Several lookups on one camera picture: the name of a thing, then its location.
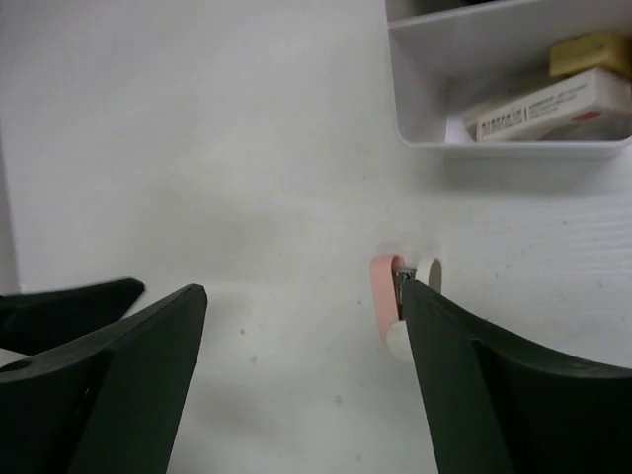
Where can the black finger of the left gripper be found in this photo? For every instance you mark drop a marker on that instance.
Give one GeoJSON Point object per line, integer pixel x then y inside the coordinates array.
{"type": "Point", "coordinates": [37, 322]}

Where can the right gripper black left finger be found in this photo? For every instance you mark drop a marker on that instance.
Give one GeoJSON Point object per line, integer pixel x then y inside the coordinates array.
{"type": "Point", "coordinates": [108, 402]}

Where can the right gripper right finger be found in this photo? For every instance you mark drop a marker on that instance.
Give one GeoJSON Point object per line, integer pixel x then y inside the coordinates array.
{"type": "Point", "coordinates": [497, 402]}

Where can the pink white eraser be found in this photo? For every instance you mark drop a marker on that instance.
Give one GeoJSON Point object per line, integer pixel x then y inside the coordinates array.
{"type": "Point", "coordinates": [388, 273]}

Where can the white small eraser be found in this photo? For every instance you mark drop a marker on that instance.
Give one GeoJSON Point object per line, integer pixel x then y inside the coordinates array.
{"type": "Point", "coordinates": [594, 105]}

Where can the tan small eraser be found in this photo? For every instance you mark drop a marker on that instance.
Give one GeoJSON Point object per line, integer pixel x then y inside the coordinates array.
{"type": "Point", "coordinates": [606, 50]}

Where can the white divided paper container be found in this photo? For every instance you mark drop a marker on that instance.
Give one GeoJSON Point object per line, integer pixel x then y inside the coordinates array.
{"type": "Point", "coordinates": [449, 58]}

